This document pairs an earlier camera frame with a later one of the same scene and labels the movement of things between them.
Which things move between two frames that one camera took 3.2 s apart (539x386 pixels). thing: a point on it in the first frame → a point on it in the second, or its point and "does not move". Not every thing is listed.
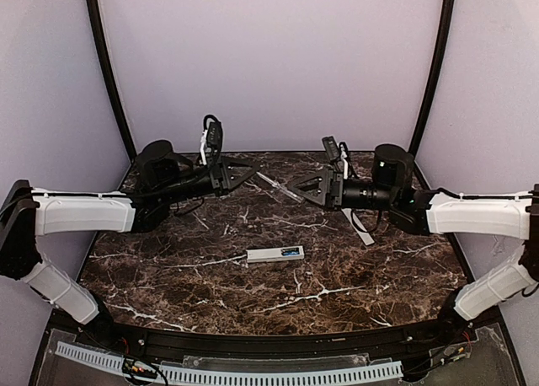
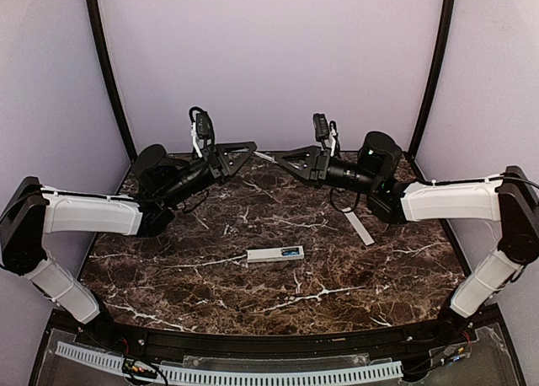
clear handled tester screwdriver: x=296 y=196 → x=265 y=157
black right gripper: x=331 y=189 → x=319 y=166
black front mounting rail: x=261 y=345 does not move
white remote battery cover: x=359 y=226 does not move
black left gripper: x=217 y=179 → x=217 y=163
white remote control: x=290 y=253 does not move
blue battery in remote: x=290 y=251 does not move
